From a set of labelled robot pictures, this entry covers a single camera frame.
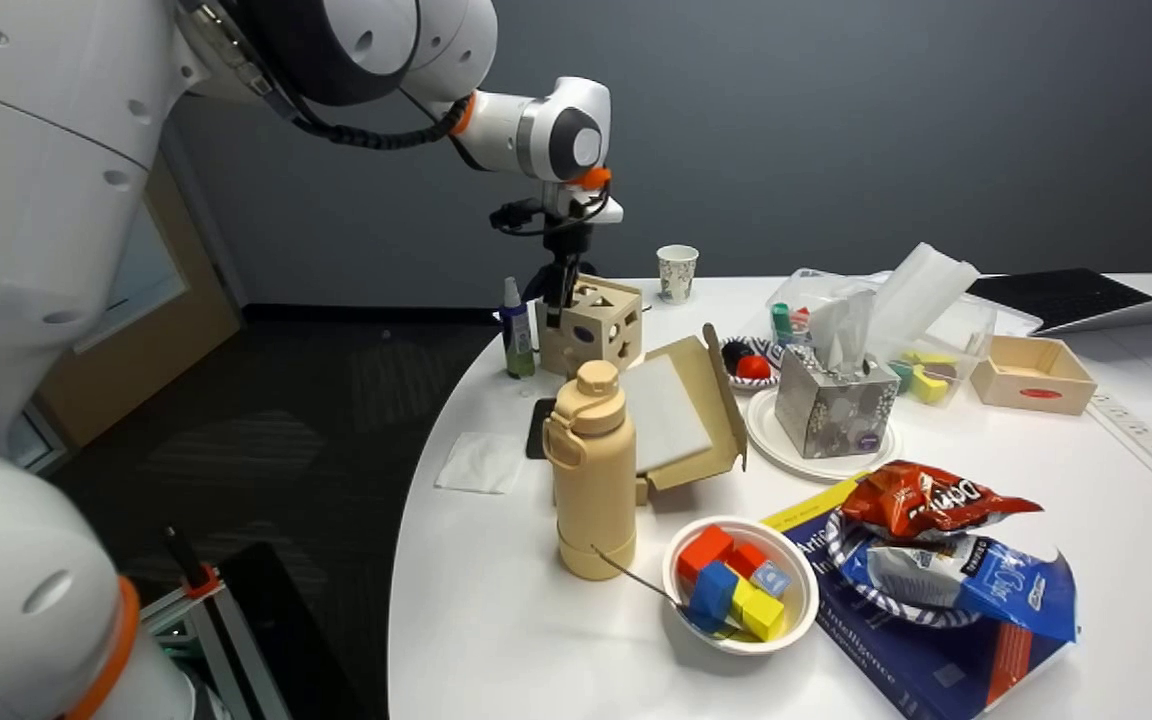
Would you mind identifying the open cardboard box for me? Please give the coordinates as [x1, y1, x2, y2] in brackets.
[625, 323, 746, 504]

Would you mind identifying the blue toy block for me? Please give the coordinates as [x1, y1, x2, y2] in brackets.
[684, 563, 737, 633]

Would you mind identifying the white plate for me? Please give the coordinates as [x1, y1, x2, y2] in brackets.
[745, 392, 901, 486]

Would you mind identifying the wooden door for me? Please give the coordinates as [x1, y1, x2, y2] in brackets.
[36, 164, 238, 449]

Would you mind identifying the black laptop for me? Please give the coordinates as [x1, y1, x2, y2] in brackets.
[970, 268, 1152, 337]

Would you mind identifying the red snack bag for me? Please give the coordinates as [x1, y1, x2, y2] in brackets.
[841, 460, 1036, 542]

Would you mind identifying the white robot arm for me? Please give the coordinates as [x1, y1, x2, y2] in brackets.
[0, 0, 625, 720]

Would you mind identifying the red black object in dish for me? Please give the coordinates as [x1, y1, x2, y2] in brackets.
[725, 340, 774, 387]

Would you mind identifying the white paper cup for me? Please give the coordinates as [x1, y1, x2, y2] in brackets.
[657, 244, 699, 299]

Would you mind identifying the small wooden tray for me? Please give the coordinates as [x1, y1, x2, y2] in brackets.
[970, 337, 1095, 417]

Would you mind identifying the grey tissue box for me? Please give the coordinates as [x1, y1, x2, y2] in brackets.
[774, 351, 901, 460]

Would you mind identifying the white napkin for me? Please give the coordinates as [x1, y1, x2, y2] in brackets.
[437, 435, 519, 496]

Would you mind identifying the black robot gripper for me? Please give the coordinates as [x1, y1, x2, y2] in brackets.
[491, 201, 590, 304]

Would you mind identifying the yellow toy block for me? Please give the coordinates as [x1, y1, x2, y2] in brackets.
[733, 582, 788, 642]

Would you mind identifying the green spray bottle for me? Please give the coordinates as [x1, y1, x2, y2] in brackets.
[500, 278, 534, 380]

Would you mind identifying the red toy block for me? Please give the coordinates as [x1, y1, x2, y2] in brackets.
[677, 524, 767, 582]

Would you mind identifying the wooden shape sorter box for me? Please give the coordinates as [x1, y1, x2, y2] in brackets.
[534, 278, 643, 378]

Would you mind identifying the yellow tape roll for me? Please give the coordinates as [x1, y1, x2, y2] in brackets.
[909, 358, 954, 406]

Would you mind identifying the blue chip bag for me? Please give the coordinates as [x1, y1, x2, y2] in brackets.
[788, 514, 1077, 720]

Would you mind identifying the beige water bottle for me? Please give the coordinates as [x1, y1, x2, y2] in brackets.
[544, 359, 637, 582]

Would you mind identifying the white bowl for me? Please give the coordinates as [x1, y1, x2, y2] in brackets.
[660, 516, 820, 659]

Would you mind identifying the clear plastic container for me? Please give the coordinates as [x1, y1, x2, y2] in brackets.
[767, 268, 994, 406]

